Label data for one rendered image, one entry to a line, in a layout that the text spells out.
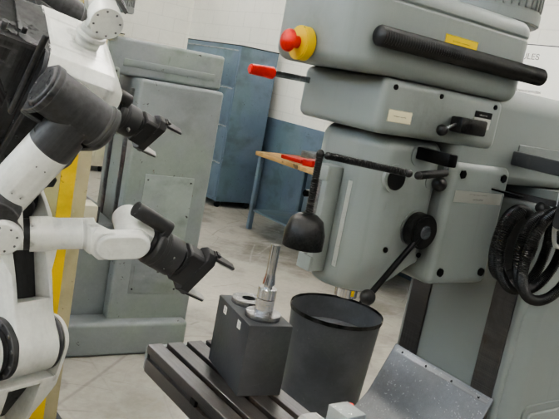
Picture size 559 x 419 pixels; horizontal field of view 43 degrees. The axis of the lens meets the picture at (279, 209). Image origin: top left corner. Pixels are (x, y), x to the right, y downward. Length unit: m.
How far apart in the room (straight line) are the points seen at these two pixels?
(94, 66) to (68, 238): 0.35
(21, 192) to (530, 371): 1.16
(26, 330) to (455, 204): 0.96
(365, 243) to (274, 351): 0.53
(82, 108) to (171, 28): 9.85
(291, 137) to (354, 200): 7.34
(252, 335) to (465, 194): 0.62
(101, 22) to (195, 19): 9.72
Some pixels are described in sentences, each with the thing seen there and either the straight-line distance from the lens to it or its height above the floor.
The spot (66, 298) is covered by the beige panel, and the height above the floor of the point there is 0.63.
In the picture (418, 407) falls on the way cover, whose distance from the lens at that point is 1.80.
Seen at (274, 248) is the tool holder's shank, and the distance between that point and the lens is 1.73.
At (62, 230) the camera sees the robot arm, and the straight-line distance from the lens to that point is 1.48.
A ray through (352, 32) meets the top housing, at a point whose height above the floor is 1.79.
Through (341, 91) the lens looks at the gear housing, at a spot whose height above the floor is 1.69.
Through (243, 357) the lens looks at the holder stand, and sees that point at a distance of 1.75.
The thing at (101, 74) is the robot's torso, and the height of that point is 1.64.
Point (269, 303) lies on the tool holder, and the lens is 1.76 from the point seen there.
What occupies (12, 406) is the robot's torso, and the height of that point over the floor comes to 0.80.
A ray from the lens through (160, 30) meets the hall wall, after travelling 11.08.
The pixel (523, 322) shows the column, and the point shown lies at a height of 1.26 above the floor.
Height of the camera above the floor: 1.69
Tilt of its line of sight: 10 degrees down
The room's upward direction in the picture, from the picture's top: 11 degrees clockwise
